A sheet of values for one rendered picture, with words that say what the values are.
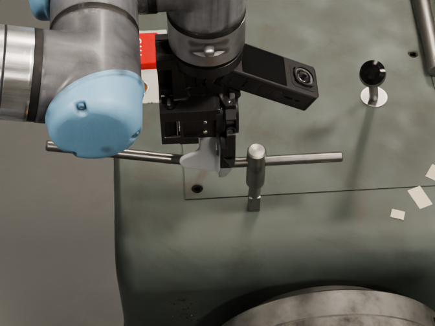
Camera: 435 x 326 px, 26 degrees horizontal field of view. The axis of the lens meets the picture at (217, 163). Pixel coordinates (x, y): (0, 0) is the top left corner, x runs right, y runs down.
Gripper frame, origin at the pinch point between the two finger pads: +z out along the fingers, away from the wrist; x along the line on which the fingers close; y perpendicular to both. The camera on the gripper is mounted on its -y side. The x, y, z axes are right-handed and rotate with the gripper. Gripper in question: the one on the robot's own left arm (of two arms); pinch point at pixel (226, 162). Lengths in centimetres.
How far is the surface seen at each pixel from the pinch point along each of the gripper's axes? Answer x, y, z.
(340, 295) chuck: 12.1, -12.6, 11.3
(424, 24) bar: -27.4, -29.8, 7.5
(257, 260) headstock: 6.5, -3.3, 11.5
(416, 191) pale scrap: -0.9, -23.8, 9.5
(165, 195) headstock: -2.5, 7.4, 9.5
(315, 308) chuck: 13.4, -9.4, 11.5
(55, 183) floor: -95, 42, 135
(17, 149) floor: -108, 53, 135
